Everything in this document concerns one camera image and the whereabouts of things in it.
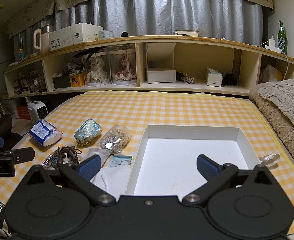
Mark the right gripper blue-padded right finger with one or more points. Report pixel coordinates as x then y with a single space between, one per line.
219 177

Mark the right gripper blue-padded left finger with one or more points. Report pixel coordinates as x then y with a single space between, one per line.
78 178

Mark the white face mask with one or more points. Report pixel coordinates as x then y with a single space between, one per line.
113 180

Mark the blue white tissue pack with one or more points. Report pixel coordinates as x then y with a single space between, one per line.
45 133

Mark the small blue-topped zip bag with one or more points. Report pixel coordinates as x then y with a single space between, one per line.
117 160

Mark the blue floral brocade pouch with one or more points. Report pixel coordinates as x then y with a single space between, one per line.
86 133

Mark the bag of rubber bands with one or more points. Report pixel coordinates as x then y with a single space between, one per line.
116 139

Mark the white satin scrunchie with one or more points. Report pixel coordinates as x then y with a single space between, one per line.
269 160

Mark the grey sachet numbered two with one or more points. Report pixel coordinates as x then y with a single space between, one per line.
101 152

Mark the white small space heater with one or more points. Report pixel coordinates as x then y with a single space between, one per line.
37 110

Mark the yellow white checkered blanket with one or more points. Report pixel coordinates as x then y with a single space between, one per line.
136 110

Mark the white shallow cardboard box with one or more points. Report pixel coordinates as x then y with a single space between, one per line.
165 162

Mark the black box on shelf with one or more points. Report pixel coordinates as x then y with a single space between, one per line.
61 82

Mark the yellow box with black print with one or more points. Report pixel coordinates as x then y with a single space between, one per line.
77 80

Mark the white tissue box on shelf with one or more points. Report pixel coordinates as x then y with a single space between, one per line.
213 78

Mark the beige fluffy blanket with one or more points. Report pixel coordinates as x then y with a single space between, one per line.
276 101

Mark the doll in white dress case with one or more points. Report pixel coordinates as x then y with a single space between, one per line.
96 69

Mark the wooden headboard shelf unit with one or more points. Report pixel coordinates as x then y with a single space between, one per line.
240 65

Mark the doll in pink dress case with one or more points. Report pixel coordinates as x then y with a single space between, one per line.
123 67

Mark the cream electric kettle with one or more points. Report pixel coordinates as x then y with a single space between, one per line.
41 39

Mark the open white carton on shelf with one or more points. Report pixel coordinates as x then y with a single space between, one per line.
160 59

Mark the long white cardboard box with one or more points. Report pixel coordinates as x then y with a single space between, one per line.
73 35

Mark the roll of tape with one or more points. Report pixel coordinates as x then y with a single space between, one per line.
105 34

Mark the white power strip with charger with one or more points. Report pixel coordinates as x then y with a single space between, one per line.
271 45

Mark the book on shelf top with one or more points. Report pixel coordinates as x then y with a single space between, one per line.
186 33

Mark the green glass bottle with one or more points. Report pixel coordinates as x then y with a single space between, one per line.
281 38

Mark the grey silver curtain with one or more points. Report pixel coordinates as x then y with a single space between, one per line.
236 20

